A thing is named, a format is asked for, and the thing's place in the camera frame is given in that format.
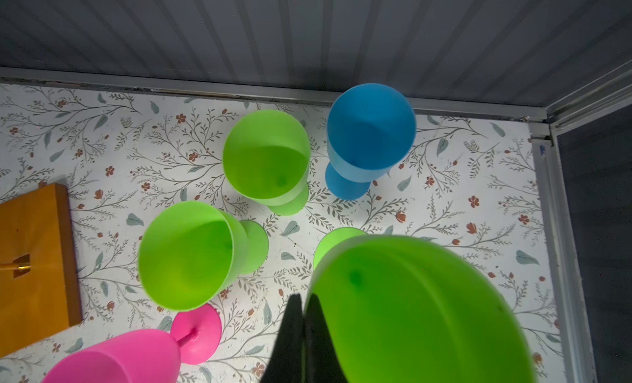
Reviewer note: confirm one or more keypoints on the pink wine glass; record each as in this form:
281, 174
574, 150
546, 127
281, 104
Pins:
149, 355

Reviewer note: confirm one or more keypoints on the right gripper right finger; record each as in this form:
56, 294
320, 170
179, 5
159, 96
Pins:
320, 359

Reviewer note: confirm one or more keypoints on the wooden base wire glass rack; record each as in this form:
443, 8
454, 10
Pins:
40, 294

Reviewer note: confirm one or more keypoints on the blue wine glass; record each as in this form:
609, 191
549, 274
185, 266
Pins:
370, 128

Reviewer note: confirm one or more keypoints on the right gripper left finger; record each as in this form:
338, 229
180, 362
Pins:
285, 364

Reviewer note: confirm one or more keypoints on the green wine glass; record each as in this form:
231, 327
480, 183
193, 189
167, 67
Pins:
266, 159
401, 309
192, 251

